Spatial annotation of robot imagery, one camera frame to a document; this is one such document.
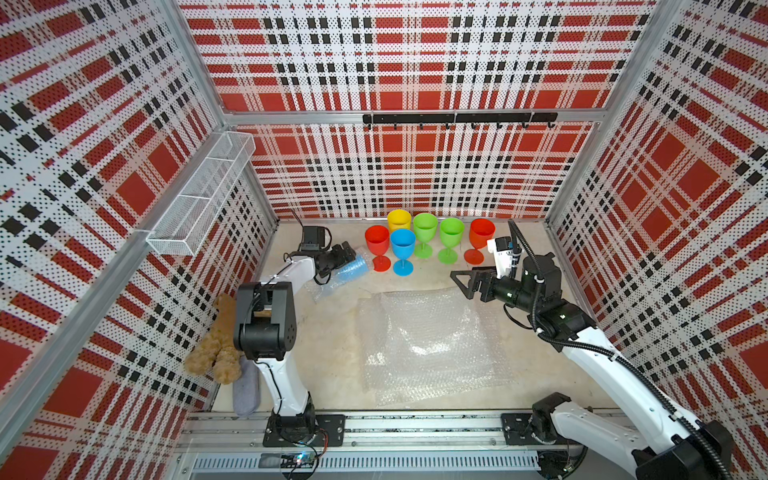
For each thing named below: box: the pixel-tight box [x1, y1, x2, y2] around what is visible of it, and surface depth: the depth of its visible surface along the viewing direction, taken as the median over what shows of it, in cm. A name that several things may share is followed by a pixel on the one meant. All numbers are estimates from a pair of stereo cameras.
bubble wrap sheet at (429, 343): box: [357, 288, 518, 406], surface depth 86 cm
